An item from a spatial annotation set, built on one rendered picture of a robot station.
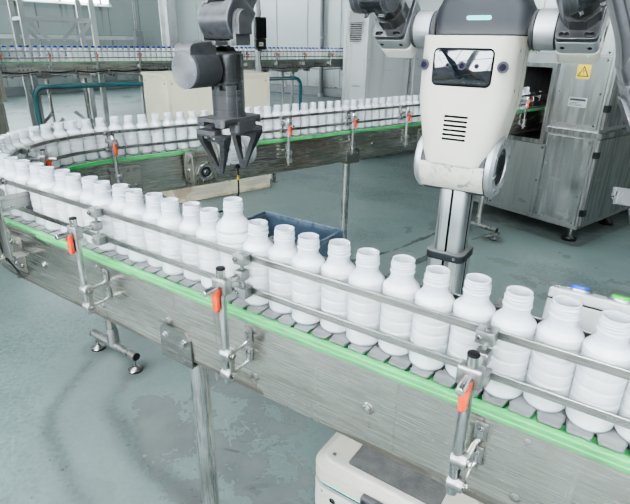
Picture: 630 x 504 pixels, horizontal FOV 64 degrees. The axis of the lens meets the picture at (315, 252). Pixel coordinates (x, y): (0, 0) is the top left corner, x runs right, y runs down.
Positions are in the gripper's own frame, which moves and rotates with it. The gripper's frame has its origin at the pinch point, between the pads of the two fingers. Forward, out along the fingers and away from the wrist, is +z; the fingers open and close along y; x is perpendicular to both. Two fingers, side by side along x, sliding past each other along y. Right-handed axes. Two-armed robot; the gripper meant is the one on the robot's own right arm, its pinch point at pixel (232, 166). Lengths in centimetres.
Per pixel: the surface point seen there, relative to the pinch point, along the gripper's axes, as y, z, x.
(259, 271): 2.9, 18.3, 8.2
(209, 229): 2.3, 13.0, -4.8
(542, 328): 2, 14, 57
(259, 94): -335, 33, -276
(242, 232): 1.6, 12.0, 3.2
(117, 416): -25, 127, -97
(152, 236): 2.7, 18.5, -22.4
